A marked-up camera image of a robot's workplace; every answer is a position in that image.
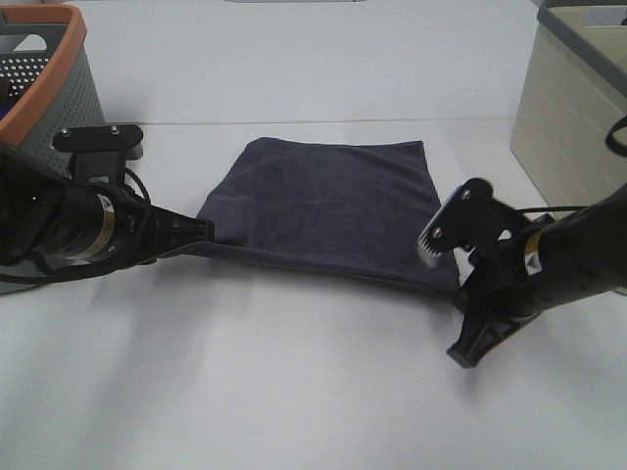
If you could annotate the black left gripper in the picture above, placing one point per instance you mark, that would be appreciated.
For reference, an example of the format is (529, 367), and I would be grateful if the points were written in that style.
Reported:
(132, 227)

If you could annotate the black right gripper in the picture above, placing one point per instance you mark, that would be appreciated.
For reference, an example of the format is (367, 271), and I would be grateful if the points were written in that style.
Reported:
(501, 294)

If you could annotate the dark navy towel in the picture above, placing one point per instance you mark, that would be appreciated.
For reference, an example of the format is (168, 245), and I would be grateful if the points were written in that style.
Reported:
(345, 210)

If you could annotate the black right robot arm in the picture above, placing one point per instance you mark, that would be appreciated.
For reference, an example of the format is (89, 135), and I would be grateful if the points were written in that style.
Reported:
(547, 263)

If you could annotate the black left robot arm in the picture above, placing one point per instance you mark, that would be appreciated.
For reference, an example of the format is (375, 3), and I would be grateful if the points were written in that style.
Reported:
(98, 220)

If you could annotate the grey basket with orange rim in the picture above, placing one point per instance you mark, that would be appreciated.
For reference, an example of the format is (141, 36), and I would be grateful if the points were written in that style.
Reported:
(47, 90)

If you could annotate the beige basket with grey rim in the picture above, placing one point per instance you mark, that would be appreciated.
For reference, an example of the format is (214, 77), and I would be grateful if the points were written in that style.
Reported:
(574, 93)

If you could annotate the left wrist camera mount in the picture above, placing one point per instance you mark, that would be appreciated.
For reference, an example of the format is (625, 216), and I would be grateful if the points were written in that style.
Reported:
(98, 147)

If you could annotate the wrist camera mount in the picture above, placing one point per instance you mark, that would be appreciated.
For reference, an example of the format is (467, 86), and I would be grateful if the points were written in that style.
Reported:
(98, 147)
(471, 219)

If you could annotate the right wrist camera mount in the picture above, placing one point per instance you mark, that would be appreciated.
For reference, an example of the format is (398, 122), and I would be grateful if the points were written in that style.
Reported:
(471, 219)

